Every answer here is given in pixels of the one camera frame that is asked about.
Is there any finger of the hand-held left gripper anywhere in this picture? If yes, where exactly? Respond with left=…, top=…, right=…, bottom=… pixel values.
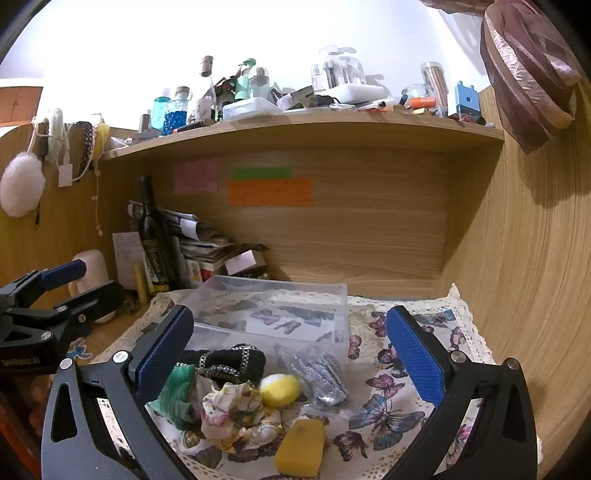
left=0, top=260, right=88, bottom=308
left=9, top=281, right=126, bottom=344

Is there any black studded headband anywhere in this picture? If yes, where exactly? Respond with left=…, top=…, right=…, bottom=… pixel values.
left=182, top=344, right=267, bottom=384

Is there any white fluffy pompom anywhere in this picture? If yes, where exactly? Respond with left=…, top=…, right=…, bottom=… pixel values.
left=0, top=153, right=47, bottom=217

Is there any white note paper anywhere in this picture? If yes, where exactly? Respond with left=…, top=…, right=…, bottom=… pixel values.
left=112, top=232, right=146, bottom=289

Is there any silver sequin item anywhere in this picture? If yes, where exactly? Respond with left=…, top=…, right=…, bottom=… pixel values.
left=288, top=353, right=352, bottom=409

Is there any floral scrunchie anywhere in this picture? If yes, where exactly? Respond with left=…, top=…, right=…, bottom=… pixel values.
left=201, top=381, right=287, bottom=450

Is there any white paper tag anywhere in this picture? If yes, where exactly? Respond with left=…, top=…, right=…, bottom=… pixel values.
left=58, top=154, right=75, bottom=188

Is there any beige cylinder container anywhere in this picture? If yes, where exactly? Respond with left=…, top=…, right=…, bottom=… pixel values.
left=69, top=250, right=116, bottom=324

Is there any small white cardboard box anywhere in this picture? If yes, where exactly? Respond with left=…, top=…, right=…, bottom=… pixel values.
left=225, top=249, right=259, bottom=277

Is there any small white floral cup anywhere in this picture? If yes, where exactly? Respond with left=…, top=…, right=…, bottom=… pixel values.
left=191, top=98, right=213, bottom=124

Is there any clear acrylic organiser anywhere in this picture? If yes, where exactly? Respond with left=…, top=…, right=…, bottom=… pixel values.
left=311, top=46, right=368, bottom=90

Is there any butterfly print tablecloth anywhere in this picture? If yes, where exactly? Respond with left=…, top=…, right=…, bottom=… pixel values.
left=69, top=284, right=497, bottom=480

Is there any yellow pompom ball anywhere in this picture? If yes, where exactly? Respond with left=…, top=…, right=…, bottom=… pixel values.
left=259, top=373, right=302, bottom=408

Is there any clear jar of sticks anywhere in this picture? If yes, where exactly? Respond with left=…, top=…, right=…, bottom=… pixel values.
left=420, top=61, right=450, bottom=116

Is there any blue plastic block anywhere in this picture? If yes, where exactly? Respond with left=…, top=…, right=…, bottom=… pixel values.
left=455, top=82, right=478, bottom=120

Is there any teal liquid bottle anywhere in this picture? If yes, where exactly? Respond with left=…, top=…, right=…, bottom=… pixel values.
left=151, top=95, right=172, bottom=136

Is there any glass bottle with cork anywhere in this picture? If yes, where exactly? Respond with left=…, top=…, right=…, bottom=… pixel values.
left=199, top=55, right=218, bottom=100

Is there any clear plastic storage box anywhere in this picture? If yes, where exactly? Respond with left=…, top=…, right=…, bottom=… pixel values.
left=178, top=275, right=350, bottom=365

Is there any brown satin cloth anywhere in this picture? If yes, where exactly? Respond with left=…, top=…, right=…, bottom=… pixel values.
left=480, top=0, right=583, bottom=155

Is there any blue bead jar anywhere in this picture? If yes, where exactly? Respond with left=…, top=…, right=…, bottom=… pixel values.
left=165, top=87, right=191, bottom=136

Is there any wooden shelf board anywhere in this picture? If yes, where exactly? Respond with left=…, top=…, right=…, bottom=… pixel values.
left=99, top=108, right=505, bottom=162

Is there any clear lidded plastic container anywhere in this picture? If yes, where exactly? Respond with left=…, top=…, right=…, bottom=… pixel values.
left=222, top=97, right=283, bottom=121

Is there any green sticky note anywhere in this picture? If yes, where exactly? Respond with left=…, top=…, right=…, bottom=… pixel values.
left=232, top=167, right=293, bottom=180

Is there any yellow hanging cloth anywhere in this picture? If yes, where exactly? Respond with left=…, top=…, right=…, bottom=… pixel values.
left=95, top=121, right=112, bottom=158

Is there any yellow sponge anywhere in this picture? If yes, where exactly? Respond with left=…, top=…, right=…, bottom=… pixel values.
left=274, top=418, right=326, bottom=476

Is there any clear bottle silver cap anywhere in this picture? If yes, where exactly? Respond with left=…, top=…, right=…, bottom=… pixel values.
left=249, top=67, right=270, bottom=99

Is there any green scrunchie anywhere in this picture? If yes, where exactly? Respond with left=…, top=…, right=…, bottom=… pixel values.
left=148, top=364, right=204, bottom=425

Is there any pink sticky note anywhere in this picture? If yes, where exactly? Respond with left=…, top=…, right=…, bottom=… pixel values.
left=174, top=160, right=219, bottom=193

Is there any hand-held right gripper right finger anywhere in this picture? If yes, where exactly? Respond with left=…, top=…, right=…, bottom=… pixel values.
left=385, top=305, right=539, bottom=480

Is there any orange sticky note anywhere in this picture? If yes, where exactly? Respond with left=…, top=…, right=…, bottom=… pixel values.
left=227, top=178, right=315, bottom=207

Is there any green pump bottle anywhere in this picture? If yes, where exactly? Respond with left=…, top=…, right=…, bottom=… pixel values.
left=236, top=58, right=257, bottom=100

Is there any round glass jar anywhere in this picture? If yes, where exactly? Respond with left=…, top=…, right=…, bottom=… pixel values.
left=401, top=83, right=435, bottom=104

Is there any black beaded headband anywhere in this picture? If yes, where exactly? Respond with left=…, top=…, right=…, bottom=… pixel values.
left=76, top=121, right=94, bottom=181

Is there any brown wooden cabinet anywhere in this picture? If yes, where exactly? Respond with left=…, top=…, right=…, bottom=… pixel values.
left=0, top=87, right=43, bottom=126

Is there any stack of magazines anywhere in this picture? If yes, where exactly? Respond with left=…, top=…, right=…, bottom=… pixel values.
left=128, top=199, right=236, bottom=287

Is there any dark wine bottle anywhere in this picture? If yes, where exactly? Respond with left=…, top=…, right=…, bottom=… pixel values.
left=137, top=175, right=172, bottom=296

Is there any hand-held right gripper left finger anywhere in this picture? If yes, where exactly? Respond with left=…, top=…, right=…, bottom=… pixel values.
left=41, top=305, right=195, bottom=480

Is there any white tray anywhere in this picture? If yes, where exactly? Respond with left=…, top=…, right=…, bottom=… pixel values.
left=332, top=83, right=389, bottom=103

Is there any white fluffy headband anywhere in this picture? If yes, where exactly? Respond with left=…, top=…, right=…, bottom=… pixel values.
left=46, top=108, right=65, bottom=160

